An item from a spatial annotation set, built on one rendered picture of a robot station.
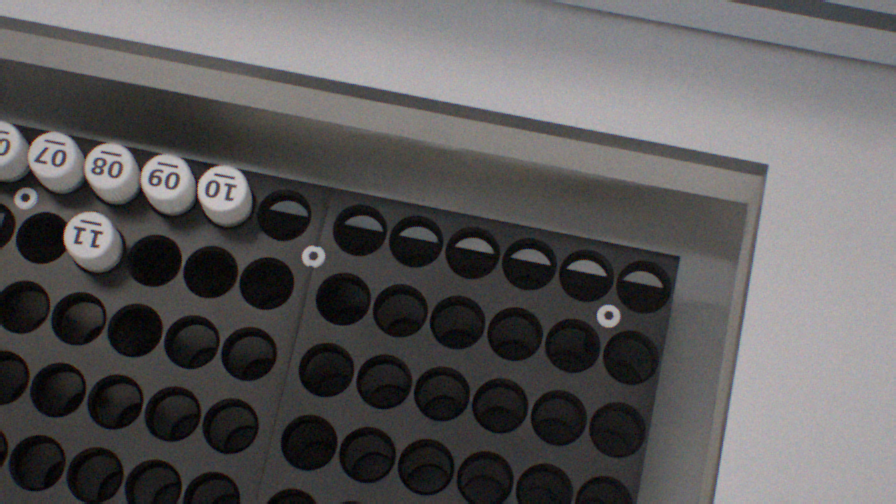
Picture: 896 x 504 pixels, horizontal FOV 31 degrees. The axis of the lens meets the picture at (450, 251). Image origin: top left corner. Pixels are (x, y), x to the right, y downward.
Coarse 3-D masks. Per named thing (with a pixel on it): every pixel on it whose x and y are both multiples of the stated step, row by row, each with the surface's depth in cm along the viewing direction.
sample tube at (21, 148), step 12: (0, 132) 39; (12, 132) 39; (0, 144) 39; (12, 144) 39; (24, 144) 39; (0, 156) 39; (12, 156) 39; (24, 156) 39; (0, 168) 39; (12, 168) 39; (24, 168) 40; (0, 180) 40; (12, 180) 40
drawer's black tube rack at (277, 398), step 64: (0, 256) 39; (64, 256) 39; (128, 256) 39; (192, 256) 39; (256, 256) 39; (320, 256) 39; (0, 320) 39; (64, 320) 42; (128, 320) 42; (192, 320) 39; (256, 320) 39; (320, 320) 39; (384, 320) 42; (448, 320) 42; (512, 320) 42; (576, 320) 39; (0, 384) 42; (64, 384) 41; (128, 384) 39; (192, 384) 38; (256, 384) 38; (320, 384) 42; (384, 384) 41; (448, 384) 41; (512, 384) 38; (576, 384) 38; (640, 384) 38; (0, 448) 41; (64, 448) 38; (128, 448) 38; (192, 448) 38; (256, 448) 38; (320, 448) 41; (384, 448) 41; (448, 448) 38; (512, 448) 38; (576, 448) 38; (640, 448) 38
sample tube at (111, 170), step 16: (112, 144) 39; (96, 160) 39; (112, 160) 39; (128, 160) 39; (96, 176) 38; (112, 176) 38; (128, 176) 39; (96, 192) 39; (112, 192) 39; (128, 192) 39
